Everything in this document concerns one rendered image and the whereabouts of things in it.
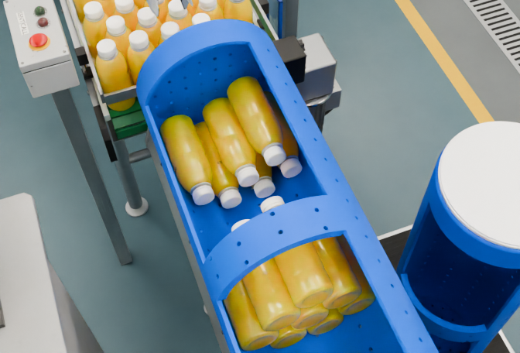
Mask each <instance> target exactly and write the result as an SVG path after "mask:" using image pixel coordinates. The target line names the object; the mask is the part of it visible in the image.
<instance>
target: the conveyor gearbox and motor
mask: <svg viewBox="0 0 520 353"><path fill-rule="evenodd" d="M299 39H301V40H302V41H303V43H304V47H305V51H304V52H305V53H306V54H307V57H306V72H305V81H304V82H302V83H299V84H296V87H297V89H298V90H299V92H300V94H301V96H302V98H303V100H304V101H305V103H306V106H307V107H308V109H309V111H310V113H311V115H312V116H313V119H314V121H315V123H316V124H317V126H318V128H319V130H320V132H321V133H322V131H323V123H324V116H325V115H327V114H328V113H329V112H331V111H332V110H333V109H334V108H338V107H339V106H340V96H341V88H340V86H339V84H338V83H337V81H336V79H335V73H336V67H337V60H336V59H335V58H334V56H333V54H332V53H331V52H330V50H329V48H328V46H327V45H326V43H325V42H324V40H323V36H321V35H320V34H319V33H315V34H312V35H309V36H304V37H301V38H298V40H299Z"/></svg>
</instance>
